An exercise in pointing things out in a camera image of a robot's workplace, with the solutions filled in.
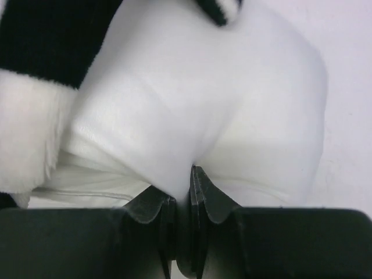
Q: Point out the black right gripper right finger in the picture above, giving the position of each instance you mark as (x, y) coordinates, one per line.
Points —
(219, 238)

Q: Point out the white pillow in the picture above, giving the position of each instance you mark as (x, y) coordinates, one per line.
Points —
(170, 90)

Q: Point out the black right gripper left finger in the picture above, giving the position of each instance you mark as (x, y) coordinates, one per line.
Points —
(133, 241)

